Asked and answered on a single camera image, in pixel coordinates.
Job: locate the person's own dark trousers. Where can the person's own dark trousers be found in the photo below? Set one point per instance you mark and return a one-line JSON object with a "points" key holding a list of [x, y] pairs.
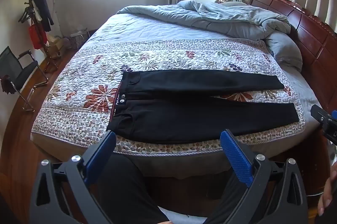
{"points": [[126, 187]]}

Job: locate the dark red cloth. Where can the dark red cloth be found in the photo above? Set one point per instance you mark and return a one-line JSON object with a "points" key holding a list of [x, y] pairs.
{"points": [[8, 85]]}

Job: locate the black pants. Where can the black pants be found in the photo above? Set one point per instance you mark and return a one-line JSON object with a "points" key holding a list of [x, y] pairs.
{"points": [[200, 113]]}

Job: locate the black office chair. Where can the black office chair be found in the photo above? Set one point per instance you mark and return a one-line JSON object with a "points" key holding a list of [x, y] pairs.
{"points": [[23, 71]]}

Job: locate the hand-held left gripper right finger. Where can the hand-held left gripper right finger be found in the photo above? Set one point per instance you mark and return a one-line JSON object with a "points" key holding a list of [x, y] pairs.
{"points": [[237, 158]]}

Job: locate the person's right hand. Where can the person's right hand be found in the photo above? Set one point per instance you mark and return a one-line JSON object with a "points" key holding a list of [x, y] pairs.
{"points": [[327, 195]]}

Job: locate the woven basket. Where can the woven basket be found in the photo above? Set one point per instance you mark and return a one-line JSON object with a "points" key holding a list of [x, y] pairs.
{"points": [[77, 40]]}

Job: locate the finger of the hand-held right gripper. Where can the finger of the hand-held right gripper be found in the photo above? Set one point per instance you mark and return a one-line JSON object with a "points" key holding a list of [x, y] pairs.
{"points": [[322, 118]]}

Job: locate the floral quilted bedspread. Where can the floral quilted bedspread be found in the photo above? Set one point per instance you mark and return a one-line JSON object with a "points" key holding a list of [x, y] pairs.
{"points": [[87, 108]]}

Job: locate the red bag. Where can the red bag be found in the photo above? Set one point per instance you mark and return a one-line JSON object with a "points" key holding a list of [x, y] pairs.
{"points": [[36, 36]]}

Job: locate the wooden bed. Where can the wooden bed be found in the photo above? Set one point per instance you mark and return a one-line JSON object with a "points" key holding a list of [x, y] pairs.
{"points": [[310, 36]]}

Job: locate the grey duvet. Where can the grey duvet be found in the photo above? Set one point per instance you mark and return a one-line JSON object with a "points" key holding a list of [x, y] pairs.
{"points": [[237, 18]]}

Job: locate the cardboard box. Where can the cardboard box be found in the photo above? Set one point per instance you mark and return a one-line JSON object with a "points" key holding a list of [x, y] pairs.
{"points": [[56, 46]]}

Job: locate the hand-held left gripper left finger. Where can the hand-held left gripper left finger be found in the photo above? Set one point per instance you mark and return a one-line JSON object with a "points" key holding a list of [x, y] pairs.
{"points": [[104, 158]]}

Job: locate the dark coat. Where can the dark coat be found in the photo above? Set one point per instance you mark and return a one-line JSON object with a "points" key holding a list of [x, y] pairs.
{"points": [[42, 10]]}

